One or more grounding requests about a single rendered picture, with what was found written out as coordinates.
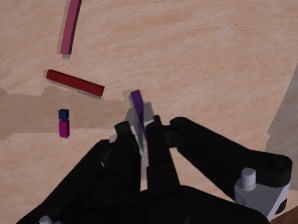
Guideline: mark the dark red rod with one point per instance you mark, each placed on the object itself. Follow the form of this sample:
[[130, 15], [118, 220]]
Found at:
[[75, 82]]

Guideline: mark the purple rod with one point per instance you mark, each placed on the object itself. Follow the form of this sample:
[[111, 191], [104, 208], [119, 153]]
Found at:
[[139, 105]]

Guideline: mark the small dark blue block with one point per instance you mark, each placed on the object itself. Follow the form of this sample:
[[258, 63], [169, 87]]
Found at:
[[63, 114]]

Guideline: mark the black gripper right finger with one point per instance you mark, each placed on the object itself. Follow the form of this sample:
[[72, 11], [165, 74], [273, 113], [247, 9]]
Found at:
[[260, 180]]

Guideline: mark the magenta rod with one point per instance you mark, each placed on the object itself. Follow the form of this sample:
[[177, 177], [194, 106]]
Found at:
[[64, 129]]

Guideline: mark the pink rod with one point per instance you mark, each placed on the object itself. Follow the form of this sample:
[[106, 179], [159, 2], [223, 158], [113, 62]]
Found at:
[[70, 26]]

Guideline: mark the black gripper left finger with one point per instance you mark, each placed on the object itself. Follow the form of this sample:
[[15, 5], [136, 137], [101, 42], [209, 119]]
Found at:
[[122, 175]]

